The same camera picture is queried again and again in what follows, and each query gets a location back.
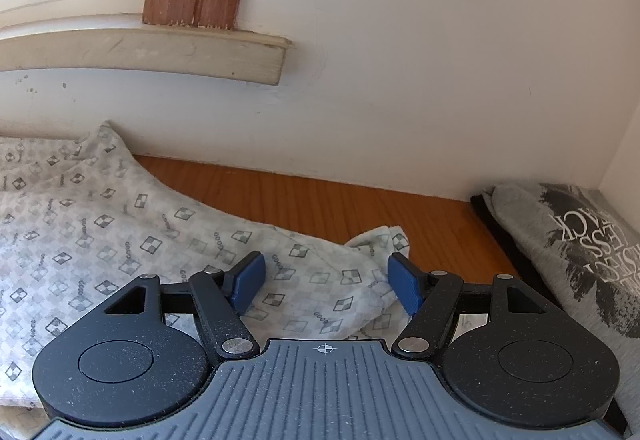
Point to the grey printed sweatshirt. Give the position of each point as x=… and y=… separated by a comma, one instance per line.
x=575, y=260

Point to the cream window sill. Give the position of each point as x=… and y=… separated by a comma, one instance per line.
x=150, y=52

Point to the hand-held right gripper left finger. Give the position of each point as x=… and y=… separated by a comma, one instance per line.
x=250, y=282

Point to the black folded garment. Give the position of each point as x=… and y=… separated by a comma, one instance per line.
x=492, y=230

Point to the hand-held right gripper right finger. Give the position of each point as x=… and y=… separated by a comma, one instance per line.
x=405, y=285

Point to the white patterned shirt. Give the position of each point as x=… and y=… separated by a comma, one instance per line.
x=125, y=220

